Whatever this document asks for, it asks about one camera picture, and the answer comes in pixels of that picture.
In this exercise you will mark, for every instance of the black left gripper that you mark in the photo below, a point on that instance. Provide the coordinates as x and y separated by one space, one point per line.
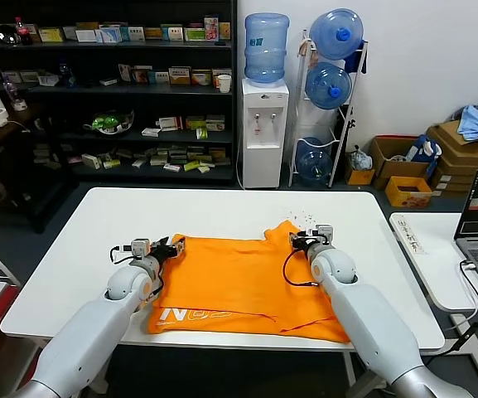
162 253

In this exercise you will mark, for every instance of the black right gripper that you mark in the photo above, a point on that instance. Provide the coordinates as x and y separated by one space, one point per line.
309 244

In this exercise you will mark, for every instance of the orange t-shirt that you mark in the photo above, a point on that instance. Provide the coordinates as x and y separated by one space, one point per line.
230 282

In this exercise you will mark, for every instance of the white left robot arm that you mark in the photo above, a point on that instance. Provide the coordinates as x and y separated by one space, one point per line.
98 323

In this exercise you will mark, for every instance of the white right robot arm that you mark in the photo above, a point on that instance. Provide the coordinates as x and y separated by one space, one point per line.
367 315

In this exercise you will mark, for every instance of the white red medicine box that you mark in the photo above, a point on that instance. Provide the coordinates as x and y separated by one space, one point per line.
172 168
169 124

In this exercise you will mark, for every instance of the white metal jug rack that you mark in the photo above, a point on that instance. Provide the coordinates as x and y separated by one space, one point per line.
335 166

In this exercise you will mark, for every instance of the small green medicine box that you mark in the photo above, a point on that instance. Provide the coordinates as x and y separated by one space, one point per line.
191 167
111 165
201 134

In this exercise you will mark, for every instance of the white water dispenser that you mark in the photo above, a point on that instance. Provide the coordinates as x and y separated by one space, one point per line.
264 166

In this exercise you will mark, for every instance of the small tan cardboard box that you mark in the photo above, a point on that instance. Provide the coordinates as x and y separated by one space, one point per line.
361 178

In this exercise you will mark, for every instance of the crumpled plastic bag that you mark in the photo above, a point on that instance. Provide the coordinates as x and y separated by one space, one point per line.
359 159

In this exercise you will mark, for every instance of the yellow cardboard box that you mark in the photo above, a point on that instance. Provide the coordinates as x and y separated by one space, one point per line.
405 201

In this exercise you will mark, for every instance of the open brown cardboard box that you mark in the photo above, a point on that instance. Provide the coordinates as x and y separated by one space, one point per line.
388 166

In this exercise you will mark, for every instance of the flat white medicine box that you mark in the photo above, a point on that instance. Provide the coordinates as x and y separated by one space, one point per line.
151 133
108 82

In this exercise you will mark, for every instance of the yellow green medicine box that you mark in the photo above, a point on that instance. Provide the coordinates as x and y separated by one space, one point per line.
196 123
51 36

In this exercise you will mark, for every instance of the black shelving unit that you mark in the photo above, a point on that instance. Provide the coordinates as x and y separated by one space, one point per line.
234 124

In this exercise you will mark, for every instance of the green and white bowl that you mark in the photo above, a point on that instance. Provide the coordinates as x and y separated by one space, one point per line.
107 124

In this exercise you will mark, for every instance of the blue and white bag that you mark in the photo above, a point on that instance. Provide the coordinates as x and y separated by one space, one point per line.
423 147

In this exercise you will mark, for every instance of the flat brown cardboard box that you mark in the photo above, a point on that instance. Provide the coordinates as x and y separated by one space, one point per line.
463 166
450 139
455 183

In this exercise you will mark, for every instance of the teal white medicine box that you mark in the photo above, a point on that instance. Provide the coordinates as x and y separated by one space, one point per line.
160 78
136 35

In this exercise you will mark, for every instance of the white paper cup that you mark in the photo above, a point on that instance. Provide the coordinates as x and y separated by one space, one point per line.
223 85

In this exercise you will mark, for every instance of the white orange medicine box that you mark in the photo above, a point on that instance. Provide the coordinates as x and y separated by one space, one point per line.
201 79

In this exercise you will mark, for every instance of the orange picture medicine box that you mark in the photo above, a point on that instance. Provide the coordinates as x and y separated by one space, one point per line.
143 76

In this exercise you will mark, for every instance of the dark blue hanging cloth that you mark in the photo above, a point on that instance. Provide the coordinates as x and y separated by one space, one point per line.
352 64

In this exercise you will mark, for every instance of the upright blue water jug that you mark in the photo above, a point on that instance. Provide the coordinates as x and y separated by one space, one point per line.
266 54

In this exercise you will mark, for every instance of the blue plastic bottle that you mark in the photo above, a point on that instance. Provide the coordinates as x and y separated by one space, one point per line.
66 76

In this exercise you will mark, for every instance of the light blue cloth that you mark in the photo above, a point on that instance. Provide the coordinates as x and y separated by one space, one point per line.
475 124

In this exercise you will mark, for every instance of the clear bottle on stand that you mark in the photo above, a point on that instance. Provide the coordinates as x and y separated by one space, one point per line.
13 95

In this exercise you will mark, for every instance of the light blue medicine box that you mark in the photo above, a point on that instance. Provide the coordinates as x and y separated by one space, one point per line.
109 36

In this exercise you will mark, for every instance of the tall pink medicine box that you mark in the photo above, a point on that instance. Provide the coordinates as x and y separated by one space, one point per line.
211 30

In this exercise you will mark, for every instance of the pale green medicine box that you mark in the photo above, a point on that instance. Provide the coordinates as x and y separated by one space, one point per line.
10 77
28 77

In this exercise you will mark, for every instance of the cola bottle red label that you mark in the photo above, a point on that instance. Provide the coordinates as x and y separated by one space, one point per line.
20 33

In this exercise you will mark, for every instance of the black glossy helmet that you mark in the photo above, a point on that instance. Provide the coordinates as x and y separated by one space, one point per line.
5 35

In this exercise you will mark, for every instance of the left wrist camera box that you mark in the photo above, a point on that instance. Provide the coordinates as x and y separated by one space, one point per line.
140 247

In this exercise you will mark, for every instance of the white side table frame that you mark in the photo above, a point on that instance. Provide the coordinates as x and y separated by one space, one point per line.
473 348

